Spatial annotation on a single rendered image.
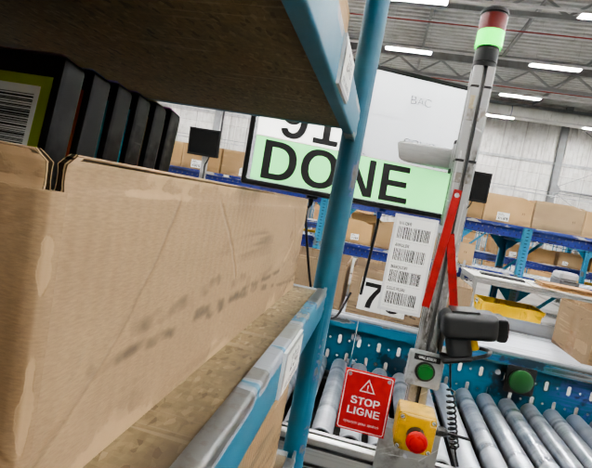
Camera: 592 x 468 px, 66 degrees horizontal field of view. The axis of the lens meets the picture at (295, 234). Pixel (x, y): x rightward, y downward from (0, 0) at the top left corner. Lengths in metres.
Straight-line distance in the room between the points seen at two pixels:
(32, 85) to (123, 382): 0.12
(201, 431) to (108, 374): 0.04
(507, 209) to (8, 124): 6.13
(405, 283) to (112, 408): 0.80
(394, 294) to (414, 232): 0.13
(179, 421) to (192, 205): 0.09
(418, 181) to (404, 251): 0.18
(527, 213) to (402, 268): 5.41
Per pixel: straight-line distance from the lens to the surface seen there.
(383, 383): 0.98
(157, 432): 0.20
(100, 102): 0.24
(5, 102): 0.23
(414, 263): 0.94
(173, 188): 0.18
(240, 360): 0.28
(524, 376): 1.60
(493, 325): 0.92
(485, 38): 1.01
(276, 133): 0.97
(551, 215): 6.40
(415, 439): 0.92
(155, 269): 0.18
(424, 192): 1.05
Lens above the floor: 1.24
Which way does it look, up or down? 5 degrees down
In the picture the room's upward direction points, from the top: 10 degrees clockwise
